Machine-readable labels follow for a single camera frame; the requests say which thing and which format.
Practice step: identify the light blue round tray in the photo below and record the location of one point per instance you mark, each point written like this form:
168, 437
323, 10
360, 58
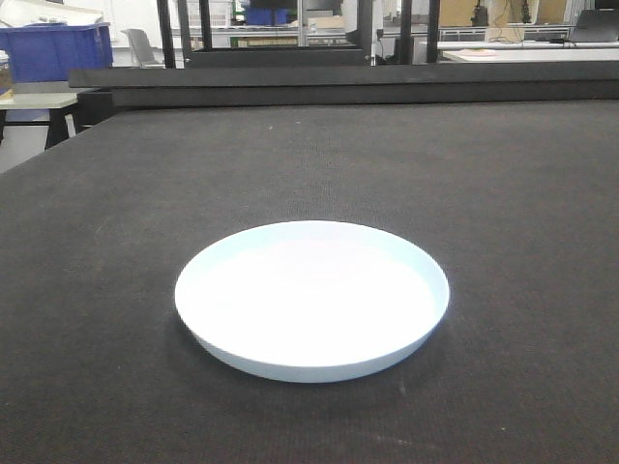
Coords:
312, 301

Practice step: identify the white background table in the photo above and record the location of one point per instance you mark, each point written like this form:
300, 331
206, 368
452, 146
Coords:
527, 52

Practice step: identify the grey chair background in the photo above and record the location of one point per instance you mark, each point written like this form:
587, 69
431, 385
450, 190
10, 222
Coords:
143, 53

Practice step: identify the grey side table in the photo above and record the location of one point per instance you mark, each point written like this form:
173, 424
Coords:
59, 100

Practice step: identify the blue plastic crate background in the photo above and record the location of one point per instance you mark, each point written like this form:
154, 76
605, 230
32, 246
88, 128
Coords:
48, 52

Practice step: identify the black metal frame rack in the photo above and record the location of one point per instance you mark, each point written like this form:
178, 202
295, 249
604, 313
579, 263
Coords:
344, 75

